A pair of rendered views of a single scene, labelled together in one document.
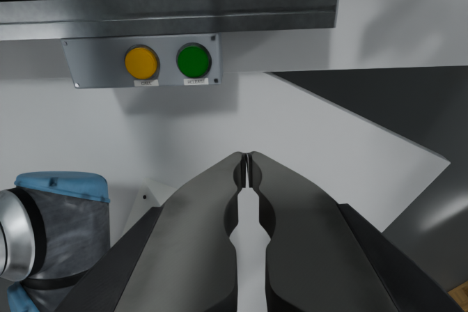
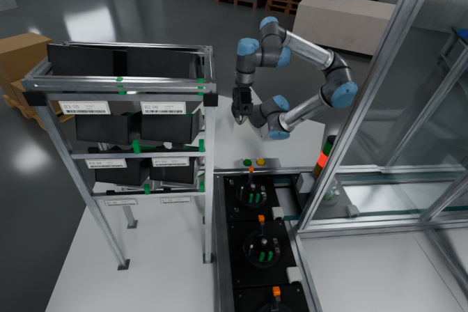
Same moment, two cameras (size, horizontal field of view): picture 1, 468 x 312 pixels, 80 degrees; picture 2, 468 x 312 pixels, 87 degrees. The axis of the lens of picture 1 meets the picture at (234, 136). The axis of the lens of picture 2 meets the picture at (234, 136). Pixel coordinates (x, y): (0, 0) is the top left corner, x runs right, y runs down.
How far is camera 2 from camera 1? 98 cm
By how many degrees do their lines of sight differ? 22
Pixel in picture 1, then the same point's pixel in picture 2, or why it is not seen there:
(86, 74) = (274, 160)
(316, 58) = not seen: hidden behind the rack
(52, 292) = (276, 109)
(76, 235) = (273, 122)
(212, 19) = (243, 170)
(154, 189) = (258, 138)
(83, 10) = (274, 172)
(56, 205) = (277, 128)
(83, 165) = (282, 146)
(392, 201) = not seen: hidden behind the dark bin
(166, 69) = (254, 161)
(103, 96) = not seen: hidden behind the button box
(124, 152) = (269, 150)
